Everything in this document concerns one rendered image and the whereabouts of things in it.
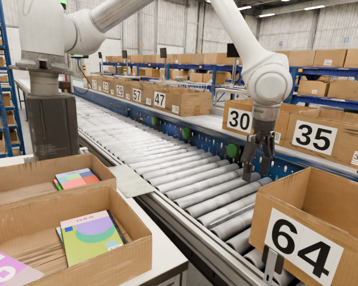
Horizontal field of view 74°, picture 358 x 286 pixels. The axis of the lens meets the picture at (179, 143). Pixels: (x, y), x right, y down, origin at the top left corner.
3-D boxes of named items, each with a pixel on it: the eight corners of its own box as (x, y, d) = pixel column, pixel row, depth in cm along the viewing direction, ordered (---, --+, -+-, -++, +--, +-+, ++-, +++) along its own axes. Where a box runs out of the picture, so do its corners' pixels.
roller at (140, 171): (130, 167, 110) (135, 176, 107) (211, 150, 140) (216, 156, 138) (128, 174, 113) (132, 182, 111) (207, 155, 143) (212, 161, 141)
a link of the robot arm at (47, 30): (9, 49, 92) (4, -16, 85) (47, 54, 108) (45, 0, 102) (43, 53, 88) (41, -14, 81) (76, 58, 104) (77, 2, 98)
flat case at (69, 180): (67, 200, 77) (67, 196, 77) (54, 178, 91) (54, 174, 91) (108, 189, 85) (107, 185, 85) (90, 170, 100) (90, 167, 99)
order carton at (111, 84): (102, 93, 286) (101, 79, 281) (125, 92, 303) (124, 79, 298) (115, 97, 256) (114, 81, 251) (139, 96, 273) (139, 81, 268)
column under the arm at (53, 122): (26, 181, 95) (13, 98, 85) (23, 159, 115) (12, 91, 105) (93, 168, 109) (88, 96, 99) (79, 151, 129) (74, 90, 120)
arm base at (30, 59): (13, 66, 83) (12, 49, 82) (20, 64, 102) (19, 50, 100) (70, 72, 92) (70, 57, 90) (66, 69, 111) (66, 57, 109)
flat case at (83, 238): (69, 277, 49) (68, 272, 49) (59, 226, 65) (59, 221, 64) (131, 255, 56) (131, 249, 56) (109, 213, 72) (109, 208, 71)
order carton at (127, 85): (115, 97, 256) (114, 81, 251) (139, 96, 273) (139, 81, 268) (130, 102, 226) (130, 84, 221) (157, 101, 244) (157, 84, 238)
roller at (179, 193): (158, 201, 93) (159, 191, 91) (242, 172, 124) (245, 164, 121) (165, 209, 90) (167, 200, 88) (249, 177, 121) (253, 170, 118)
